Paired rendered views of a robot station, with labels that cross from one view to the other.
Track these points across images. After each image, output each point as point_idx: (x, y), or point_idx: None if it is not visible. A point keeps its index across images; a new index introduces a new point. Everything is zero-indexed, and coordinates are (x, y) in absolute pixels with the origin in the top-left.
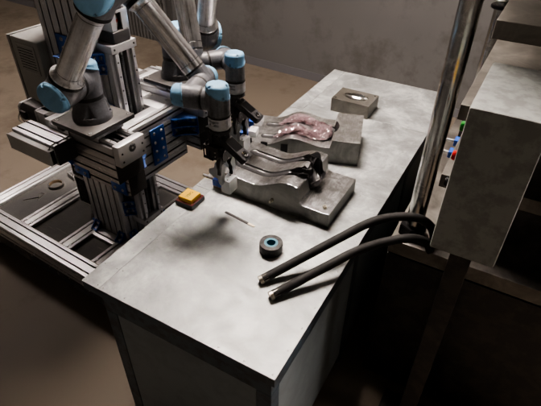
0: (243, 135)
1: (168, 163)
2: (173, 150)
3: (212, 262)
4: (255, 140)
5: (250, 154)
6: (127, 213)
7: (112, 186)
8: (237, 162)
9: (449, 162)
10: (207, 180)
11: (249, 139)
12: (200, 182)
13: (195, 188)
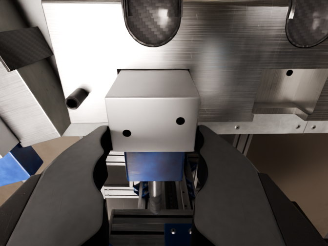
0: (130, 137)
1: (163, 211)
2: (146, 230)
3: None
4: (18, 101)
5: (193, 21)
6: (188, 183)
7: None
8: (300, 46)
9: None
10: (275, 119)
11: (124, 88)
12: (287, 129)
13: (317, 126)
